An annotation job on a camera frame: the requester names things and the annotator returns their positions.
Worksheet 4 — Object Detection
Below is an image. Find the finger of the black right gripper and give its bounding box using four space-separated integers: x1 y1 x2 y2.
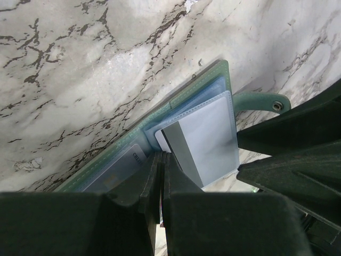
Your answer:
237 80 340 156
237 141 340 245

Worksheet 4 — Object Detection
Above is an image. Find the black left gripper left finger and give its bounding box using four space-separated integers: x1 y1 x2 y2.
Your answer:
1 153 163 255

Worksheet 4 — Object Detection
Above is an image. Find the card in holder sleeve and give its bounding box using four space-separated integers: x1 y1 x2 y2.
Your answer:
77 144 146 192

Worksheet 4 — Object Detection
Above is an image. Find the green leather card holder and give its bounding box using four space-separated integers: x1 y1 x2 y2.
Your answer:
58 60 291 192

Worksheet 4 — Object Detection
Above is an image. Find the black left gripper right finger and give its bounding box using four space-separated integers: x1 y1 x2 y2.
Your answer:
163 153 312 255

